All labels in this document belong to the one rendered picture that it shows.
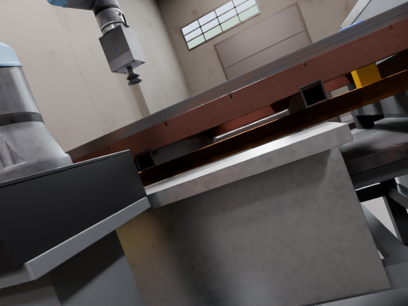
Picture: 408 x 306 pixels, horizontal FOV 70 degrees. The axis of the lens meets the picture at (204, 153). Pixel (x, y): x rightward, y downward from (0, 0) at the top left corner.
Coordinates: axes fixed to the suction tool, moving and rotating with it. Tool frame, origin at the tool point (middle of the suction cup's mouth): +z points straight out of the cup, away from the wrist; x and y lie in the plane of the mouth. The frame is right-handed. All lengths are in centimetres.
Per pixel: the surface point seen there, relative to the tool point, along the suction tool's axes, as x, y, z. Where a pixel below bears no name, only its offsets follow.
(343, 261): 8, -37, 59
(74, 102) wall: -279, 274, -107
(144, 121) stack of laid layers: 4.3, -0.8, 12.1
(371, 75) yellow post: -16, -59, 23
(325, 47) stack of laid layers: -2, -50, 13
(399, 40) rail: 1, -63, 19
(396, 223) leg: -70, -57, 88
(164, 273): 14, 5, 52
